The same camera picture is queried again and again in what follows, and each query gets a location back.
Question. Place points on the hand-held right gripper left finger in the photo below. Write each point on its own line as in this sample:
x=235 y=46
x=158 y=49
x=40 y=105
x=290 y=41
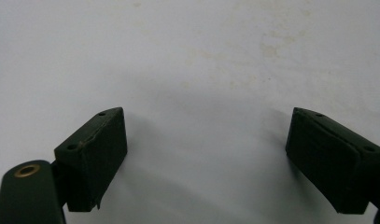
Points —
x=94 y=158

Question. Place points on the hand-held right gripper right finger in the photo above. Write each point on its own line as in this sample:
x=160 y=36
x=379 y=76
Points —
x=327 y=161

